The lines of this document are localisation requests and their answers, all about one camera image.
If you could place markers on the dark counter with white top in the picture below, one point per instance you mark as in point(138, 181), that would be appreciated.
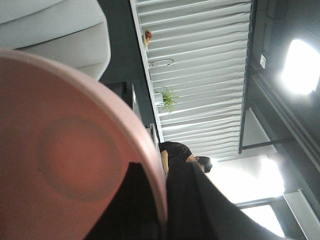
point(126, 64)

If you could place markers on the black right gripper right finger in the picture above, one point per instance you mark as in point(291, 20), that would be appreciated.
point(197, 210)

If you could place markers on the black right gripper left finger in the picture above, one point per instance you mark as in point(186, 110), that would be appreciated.
point(132, 213)

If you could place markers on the bright ceiling light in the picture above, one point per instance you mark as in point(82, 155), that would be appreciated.
point(301, 70)

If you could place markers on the pink plastic bowl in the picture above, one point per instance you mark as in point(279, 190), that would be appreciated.
point(66, 142)

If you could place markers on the grey pleated curtain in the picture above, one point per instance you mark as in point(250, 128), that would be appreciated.
point(198, 53)

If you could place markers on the fruit plate on counter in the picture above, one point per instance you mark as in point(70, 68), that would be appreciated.
point(147, 36)

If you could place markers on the green potted plant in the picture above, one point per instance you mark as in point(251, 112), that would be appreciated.
point(165, 98)

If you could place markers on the person in black shirt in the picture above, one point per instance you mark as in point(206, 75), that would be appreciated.
point(175, 152)

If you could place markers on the right grey upholstered chair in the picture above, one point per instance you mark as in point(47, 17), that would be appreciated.
point(71, 32)

